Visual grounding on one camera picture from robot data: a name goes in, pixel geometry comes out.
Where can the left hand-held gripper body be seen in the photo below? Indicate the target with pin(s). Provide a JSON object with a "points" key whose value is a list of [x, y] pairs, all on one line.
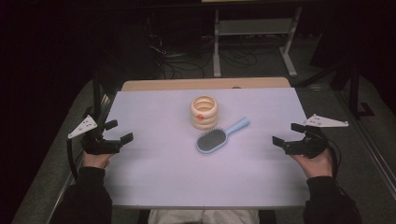
{"points": [[99, 146]]}

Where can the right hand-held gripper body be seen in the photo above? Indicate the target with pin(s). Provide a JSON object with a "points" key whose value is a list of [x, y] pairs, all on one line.
{"points": [[306, 145]]}

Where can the blue hairbrush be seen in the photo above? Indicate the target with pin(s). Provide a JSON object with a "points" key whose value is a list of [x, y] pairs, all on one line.
{"points": [[214, 139]]}

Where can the cream ringed holder cup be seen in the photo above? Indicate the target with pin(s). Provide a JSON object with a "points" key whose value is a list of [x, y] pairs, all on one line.
{"points": [[204, 116]]}

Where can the person's left hand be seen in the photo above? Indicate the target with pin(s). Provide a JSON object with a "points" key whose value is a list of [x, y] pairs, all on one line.
{"points": [[97, 160]]}

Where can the person's right hand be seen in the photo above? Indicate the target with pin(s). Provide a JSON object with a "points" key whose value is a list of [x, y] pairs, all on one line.
{"points": [[316, 166]]}

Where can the black metal stand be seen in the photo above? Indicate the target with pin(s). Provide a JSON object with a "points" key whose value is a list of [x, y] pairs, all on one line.
{"points": [[100, 93], [356, 93]]}

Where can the white table board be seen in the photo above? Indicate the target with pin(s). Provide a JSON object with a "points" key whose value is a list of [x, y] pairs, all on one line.
{"points": [[162, 174]]}

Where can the wooden table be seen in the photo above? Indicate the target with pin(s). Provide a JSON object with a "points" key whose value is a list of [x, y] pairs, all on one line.
{"points": [[186, 84]]}

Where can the person's legs in light trousers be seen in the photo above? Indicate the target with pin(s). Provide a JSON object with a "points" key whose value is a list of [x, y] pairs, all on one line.
{"points": [[204, 217]]}

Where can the metal floor rail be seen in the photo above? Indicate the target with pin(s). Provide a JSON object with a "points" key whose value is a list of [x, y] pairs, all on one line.
{"points": [[60, 199], [370, 155]]}

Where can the white metal stand frame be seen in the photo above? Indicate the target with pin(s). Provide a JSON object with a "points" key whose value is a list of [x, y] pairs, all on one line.
{"points": [[255, 28]]}

